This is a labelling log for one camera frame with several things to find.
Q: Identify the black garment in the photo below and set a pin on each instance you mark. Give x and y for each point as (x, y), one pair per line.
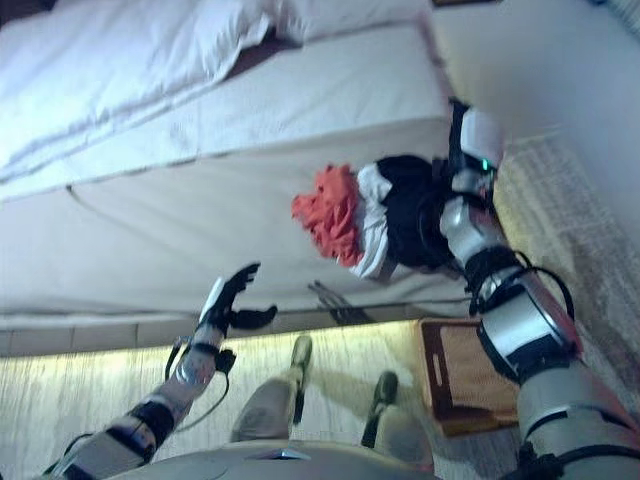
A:
(407, 220)

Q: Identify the grey robot torso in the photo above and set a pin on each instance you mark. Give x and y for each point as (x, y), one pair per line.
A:
(310, 465)

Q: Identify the white bed mattress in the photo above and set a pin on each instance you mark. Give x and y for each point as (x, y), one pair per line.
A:
(200, 200)

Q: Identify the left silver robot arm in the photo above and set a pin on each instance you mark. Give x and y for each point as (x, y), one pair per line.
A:
(150, 415)

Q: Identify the white duvet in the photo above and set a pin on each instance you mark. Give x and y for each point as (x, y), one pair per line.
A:
(110, 65)

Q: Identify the robot leg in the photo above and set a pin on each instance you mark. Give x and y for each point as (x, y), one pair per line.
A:
(395, 425)
(272, 400)

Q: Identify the white garment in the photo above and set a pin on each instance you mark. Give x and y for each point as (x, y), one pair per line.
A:
(372, 235)

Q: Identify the wooden basket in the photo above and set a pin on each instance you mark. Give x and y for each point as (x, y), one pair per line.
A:
(465, 370)

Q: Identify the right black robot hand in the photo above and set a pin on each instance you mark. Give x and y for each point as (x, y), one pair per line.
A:
(480, 132)

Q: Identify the right robot leg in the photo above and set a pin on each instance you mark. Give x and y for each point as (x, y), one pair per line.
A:
(395, 425)

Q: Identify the white pillow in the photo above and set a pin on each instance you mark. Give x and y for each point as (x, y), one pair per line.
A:
(345, 17)

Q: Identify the orange garment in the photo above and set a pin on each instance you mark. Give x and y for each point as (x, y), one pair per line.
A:
(332, 215)

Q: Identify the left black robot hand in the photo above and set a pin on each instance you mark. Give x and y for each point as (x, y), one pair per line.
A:
(220, 300)

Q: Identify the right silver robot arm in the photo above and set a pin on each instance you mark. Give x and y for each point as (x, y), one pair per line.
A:
(525, 320)

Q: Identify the left robot leg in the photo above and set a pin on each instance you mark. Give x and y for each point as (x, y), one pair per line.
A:
(272, 400)

